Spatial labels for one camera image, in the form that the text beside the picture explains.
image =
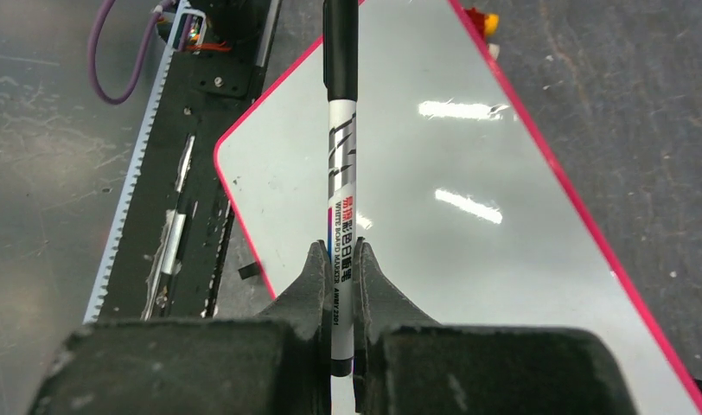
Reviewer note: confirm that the pink framed whiteboard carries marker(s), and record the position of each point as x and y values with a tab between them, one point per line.
465	206

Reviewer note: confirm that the small black clip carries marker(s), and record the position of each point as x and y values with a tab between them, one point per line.
251	270

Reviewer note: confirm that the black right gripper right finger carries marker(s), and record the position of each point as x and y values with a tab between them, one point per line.
408	363

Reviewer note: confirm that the black white whiteboard marker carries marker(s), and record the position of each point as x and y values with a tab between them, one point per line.
340	76

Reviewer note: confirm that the red yellow toy car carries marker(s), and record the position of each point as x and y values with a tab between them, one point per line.
486	25

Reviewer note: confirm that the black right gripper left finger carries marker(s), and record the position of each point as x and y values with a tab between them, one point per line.
277	362

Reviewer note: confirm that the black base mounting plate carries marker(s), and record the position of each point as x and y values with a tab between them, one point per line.
175	238

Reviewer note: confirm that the white toothed cable rail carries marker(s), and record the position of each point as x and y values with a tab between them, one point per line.
100	286

